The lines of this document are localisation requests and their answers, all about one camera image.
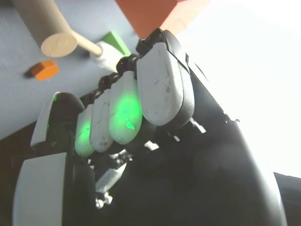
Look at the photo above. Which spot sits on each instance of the large orange foam cube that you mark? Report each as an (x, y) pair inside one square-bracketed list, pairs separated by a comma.
[(145, 14)]

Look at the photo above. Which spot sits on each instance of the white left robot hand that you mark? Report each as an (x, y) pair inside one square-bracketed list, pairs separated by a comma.
[(164, 183)]

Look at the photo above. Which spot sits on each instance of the wooden mallet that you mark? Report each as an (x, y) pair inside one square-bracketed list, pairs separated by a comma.
[(44, 26)]

